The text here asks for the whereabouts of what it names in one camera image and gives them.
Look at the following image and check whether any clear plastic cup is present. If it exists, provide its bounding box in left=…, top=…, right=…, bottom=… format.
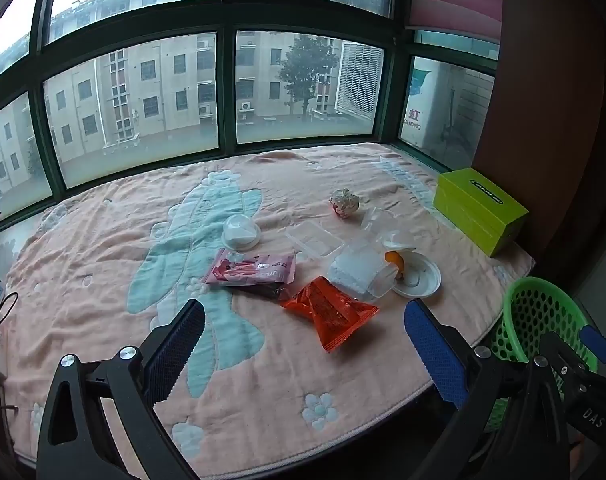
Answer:
left=360, top=207, right=397, bottom=240

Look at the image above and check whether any brown wooden wardrobe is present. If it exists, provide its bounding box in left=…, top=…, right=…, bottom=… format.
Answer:
left=472, top=0, right=604, bottom=258

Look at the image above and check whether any clear rectangular plastic tray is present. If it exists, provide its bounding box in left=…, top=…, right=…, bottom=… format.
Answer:
left=286, top=220, right=344, bottom=259

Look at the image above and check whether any paper ball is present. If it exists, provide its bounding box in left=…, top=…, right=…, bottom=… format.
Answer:
left=329, top=188, right=360, bottom=219

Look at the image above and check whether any green window frame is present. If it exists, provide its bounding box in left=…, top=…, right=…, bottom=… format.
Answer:
left=0, top=0, right=497, bottom=231

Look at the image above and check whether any green plastic waste basket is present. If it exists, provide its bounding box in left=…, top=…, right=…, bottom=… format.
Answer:
left=485, top=276, right=600, bottom=434

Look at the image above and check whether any white styrofoam block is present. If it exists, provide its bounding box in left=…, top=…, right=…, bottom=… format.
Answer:
left=328, top=248, right=386, bottom=297

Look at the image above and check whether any clear dome lid with tissue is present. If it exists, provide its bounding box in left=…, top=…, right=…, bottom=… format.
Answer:
left=222, top=214, right=262, bottom=252

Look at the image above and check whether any white round plastic lid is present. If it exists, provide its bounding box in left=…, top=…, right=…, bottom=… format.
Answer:
left=393, top=250, right=442, bottom=299

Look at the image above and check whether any orange snack wrapper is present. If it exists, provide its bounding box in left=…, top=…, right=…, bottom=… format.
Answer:
left=280, top=276, right=380, bottom=352

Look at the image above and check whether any pink cartoon blanket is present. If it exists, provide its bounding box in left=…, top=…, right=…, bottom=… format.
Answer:
left=1, top=143, right=534, bottom=479

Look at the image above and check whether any pink snack wrapper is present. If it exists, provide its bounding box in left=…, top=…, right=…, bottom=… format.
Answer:
left=201, top=249, right=295, bottom=299

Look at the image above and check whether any green shoe box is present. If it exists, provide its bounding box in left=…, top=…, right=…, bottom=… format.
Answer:
left=433, top=167, right=528, bottom=257

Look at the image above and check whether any orange peel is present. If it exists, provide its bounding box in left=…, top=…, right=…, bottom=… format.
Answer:
left=384, top=250, right=405, bottom=280

